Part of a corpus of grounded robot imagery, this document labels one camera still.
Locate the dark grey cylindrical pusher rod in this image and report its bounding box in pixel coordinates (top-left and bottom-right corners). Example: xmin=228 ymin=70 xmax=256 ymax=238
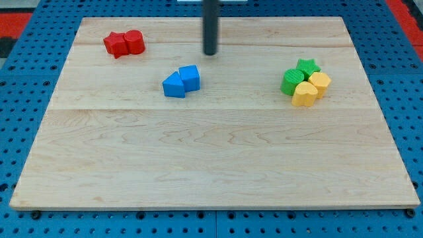
xmin=202 ymin=0 xmax=219 ymax=56

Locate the yellow heart block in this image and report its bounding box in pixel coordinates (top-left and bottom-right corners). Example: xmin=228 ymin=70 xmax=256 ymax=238
xmin=291 ymin=81 xmax=318 ymax=107

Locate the blue cube block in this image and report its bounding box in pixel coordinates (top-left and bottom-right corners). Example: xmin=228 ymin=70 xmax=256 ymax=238
xmin=178 ymin=65 xmax=200 ymax=92

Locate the red cylinder block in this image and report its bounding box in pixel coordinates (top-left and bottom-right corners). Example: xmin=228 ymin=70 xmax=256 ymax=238
xmin=124 ymin=30 xmax=145 ymax=54

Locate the red star block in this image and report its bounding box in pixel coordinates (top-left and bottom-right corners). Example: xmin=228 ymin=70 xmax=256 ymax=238
xmin=103 ymin=32 xmax=129 ymax=59

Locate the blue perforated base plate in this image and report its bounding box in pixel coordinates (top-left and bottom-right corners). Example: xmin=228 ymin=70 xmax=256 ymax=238
xmin=1 ymin=0 xmax=422 ymax=237

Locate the yellow hexagon block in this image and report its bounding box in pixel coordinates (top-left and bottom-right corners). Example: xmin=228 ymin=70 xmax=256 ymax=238
xmin=308 ymin=72 xmax=332 ymax=99

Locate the green cylinder block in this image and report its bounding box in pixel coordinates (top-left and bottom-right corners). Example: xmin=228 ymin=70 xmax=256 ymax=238
xmin=280 ymin=69 xmax=305 ymax=96

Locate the light wooden board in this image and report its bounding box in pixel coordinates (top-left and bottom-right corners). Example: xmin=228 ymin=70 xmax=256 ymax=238
xmin=9 ymin=17 xmax=420 ymax=211

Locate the green star block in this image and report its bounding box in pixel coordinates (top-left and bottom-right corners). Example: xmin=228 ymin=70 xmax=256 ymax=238
xmin=296 ymin=59 xmax=321 ymax=81

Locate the blue triangle block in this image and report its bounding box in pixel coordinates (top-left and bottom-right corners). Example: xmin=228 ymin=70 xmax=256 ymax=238
xmin=162 ymin=71 xmax=185 ymax=98

